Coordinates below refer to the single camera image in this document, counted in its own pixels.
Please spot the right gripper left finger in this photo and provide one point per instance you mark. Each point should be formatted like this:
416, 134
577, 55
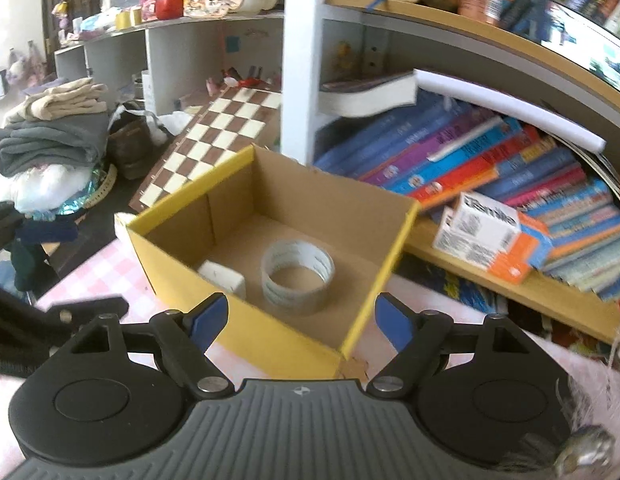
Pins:
204, 323

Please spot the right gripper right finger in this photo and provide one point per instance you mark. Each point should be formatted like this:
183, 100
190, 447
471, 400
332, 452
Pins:
397, 322

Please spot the white sponge block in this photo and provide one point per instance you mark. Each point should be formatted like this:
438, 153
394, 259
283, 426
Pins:
224, 278

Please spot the clear tape roll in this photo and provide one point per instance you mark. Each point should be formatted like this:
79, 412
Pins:
296, 276

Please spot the pink checkered desk mat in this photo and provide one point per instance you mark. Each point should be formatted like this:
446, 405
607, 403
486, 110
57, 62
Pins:
461, 401

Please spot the yellow cardboard box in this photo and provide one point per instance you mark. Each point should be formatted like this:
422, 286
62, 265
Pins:
237, 210

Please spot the lower orange white toothbrush box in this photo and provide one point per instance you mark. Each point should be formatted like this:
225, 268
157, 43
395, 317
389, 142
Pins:
460, 246

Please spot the orange white toothbrush box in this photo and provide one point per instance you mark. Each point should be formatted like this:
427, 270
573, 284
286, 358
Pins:
460, 246
497, 226

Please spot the upper orange white toothbrush box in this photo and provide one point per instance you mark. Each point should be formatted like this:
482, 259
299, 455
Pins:
497, 226

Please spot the brown leather bag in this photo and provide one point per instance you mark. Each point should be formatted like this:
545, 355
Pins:
134, 144

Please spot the brown white chessboard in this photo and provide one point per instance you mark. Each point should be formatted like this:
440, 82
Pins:
238, 118

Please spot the folded grey towels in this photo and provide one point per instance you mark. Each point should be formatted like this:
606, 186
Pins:
63, 125

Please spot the white open book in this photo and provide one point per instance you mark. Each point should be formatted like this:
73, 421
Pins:
367, 97

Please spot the white foam roll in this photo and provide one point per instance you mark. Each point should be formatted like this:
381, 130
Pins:
536, 116

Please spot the white wooden bookshelf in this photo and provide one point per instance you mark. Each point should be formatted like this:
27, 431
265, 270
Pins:
302, 40

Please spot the tablet screen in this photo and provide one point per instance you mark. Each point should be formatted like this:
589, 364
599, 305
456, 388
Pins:
578, 39

